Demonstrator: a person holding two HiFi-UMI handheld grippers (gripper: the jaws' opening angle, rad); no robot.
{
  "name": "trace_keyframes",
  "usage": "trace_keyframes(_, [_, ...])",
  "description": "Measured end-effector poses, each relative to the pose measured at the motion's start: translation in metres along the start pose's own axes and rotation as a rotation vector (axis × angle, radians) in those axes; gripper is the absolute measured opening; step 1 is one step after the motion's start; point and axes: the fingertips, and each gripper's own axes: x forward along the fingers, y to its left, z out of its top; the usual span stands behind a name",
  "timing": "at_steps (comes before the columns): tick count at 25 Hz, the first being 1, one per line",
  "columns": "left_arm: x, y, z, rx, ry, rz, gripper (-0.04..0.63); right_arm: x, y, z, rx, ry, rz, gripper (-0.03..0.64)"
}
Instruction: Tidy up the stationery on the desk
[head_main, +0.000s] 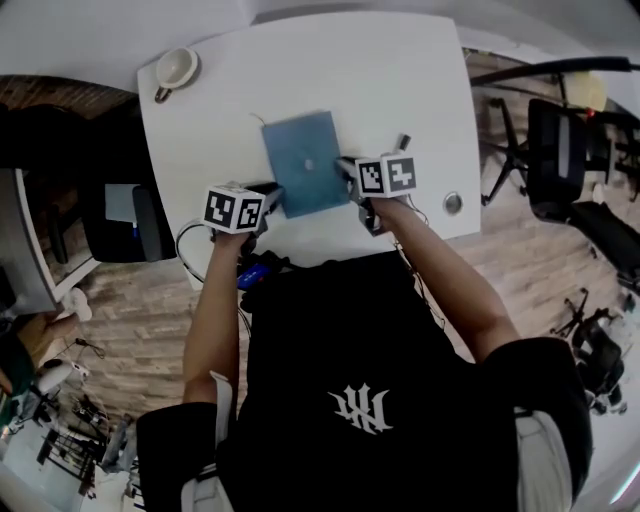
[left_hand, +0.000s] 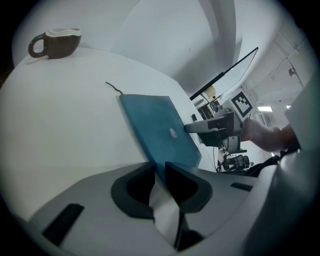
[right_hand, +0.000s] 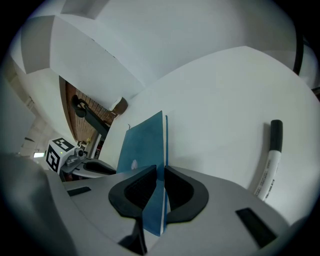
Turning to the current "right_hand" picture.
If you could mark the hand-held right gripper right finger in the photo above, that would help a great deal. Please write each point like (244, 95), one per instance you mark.
(220, 220)

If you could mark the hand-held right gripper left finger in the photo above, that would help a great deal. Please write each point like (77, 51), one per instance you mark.
(95, 200)

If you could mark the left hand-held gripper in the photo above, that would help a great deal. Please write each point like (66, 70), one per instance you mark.
(56, 155)

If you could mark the blue notebook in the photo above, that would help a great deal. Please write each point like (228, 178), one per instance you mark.
(145, 145)

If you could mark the black and white marker pen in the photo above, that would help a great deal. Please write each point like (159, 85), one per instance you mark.
(275, 150)

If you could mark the black stand pole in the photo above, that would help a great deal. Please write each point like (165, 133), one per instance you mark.
(298, 57)

